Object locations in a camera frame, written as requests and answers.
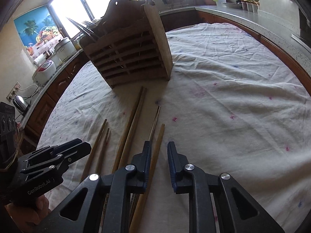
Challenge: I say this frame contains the white red rice cooker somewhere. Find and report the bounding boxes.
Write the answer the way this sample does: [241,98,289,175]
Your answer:
[32,60,56,86]

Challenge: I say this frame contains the pink bowl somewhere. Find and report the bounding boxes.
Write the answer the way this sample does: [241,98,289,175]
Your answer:
[202,0,217,6]

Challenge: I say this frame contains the wooden utensil holder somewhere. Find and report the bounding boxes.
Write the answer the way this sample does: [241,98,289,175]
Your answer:
[80,0,173,88]

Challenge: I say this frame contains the wooden chopstick pair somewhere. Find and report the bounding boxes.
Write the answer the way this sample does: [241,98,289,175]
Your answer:
[118,88,147,169]
[112,86,143,173]

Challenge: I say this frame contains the white seasoning jars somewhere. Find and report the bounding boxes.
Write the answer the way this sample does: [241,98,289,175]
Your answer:
[241,1,259,14]

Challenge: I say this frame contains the paper towel roll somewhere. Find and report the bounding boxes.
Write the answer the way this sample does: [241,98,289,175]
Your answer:
[33,54,46,67]

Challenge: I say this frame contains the wooden chopstick middle pair right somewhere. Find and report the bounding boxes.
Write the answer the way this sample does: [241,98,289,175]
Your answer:
[118,88,147,169]

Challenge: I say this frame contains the white patterned tablecloth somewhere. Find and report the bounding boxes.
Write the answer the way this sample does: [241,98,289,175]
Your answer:
[38,23,310,232]

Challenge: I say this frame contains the tropical fruit poster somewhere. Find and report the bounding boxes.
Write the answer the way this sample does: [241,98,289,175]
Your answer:
[14,6,63,60]

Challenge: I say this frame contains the steel electric kettle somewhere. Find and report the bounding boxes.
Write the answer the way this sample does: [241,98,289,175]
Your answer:
[12,95,30,116]

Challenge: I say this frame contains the wall power outlet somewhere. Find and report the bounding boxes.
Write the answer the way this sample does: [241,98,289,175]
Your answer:
[6,82,21,102]

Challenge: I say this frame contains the large white rice cooker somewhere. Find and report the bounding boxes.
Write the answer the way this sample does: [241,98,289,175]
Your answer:
[54,37,76,62]

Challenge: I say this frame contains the left hand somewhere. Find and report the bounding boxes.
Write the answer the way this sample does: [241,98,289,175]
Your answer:
[5,195,51,232]

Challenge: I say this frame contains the dark chopsticks in holder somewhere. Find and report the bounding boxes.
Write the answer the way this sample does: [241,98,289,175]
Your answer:
[67,18,100,41]

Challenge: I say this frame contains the metal fork in holder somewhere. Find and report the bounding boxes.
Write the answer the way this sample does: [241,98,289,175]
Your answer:
[82,21,96,29]

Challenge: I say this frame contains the wooden chopstick middle pair left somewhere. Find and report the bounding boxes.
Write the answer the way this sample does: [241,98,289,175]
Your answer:
[112,86,143,173]

